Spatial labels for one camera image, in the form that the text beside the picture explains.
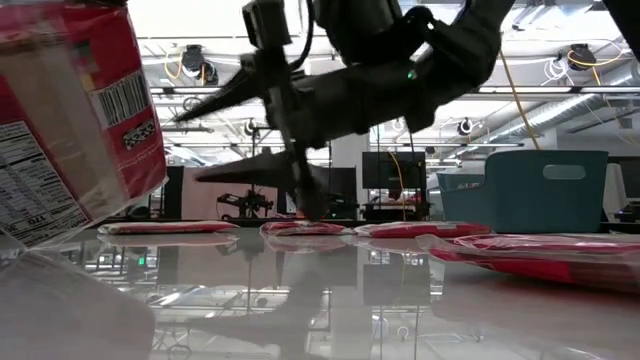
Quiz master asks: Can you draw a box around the thin black hanging cable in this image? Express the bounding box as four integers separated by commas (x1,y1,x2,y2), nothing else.
374,127,383,221

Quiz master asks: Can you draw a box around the tall black panel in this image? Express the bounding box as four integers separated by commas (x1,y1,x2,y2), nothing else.
164,165,186,221

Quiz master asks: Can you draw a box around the teal plastic basket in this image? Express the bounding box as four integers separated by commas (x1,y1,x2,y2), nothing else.
436,149,610,236

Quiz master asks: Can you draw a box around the black desk monitor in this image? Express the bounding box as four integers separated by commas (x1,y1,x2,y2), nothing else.
607,155,640,201

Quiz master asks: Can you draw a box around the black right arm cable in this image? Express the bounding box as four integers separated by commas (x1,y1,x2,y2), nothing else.
288,0,317,72

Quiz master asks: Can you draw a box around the red Orville Redenbacher popcorn bag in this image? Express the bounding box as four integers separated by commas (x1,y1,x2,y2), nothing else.
417,232,640,295
96,219,240,236
258,220,354,237
0,0,170,251
351,221,493,240

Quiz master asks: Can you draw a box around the pink curtain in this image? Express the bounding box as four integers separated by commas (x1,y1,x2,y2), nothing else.
180,166,279,221

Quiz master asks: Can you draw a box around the thin yellow cord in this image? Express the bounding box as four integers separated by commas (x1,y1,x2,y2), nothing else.
387,149,407,221

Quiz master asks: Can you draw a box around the white building column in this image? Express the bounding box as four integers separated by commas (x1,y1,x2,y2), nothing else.
332,132,372,221

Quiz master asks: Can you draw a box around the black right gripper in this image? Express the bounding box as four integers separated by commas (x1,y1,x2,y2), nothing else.
173,47,437,222

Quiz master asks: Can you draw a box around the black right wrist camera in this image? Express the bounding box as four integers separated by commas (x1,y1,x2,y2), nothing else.
241,0,293,50

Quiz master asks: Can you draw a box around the yellow extension cord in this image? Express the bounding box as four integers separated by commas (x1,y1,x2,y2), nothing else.
497,49,542,151

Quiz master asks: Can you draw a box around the silver ventilation duct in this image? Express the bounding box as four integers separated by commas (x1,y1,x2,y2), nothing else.
492,59,640,147

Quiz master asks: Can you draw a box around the black aluminium table frame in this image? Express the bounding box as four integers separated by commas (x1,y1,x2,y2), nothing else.
0,216,640,235

